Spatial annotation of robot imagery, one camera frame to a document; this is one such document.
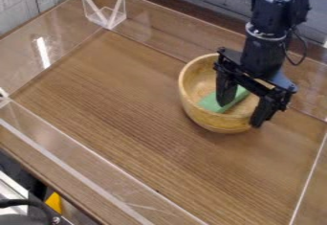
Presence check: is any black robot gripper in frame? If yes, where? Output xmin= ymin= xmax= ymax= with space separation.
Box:
xmin=215 ymin=23 xmax=298 ymax=128

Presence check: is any green rectangular block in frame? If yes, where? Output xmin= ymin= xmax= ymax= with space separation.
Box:
xmin=198 ymin=86 xmax=251 ymax=113

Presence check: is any brown wooden bowl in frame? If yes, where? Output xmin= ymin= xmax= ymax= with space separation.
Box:
xmin=178 ymin=54 xmax=259 ymax=134

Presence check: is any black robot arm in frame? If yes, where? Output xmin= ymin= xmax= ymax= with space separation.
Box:
xmin=214 ymin=0 xmax=311 ymax=127

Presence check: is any clear acrylic corner bracket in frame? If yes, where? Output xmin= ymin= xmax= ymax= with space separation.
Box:
xmin=82 ymin=0 xmax=127 ymax=30

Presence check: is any clear acrylic front wall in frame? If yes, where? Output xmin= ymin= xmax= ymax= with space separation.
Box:
xmin=0 ymin=99 xmax=208 ymax=225

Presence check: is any black cable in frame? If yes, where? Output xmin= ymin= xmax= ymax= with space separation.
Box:
xmin=0 ymin=198 xmax=56 ymax=225

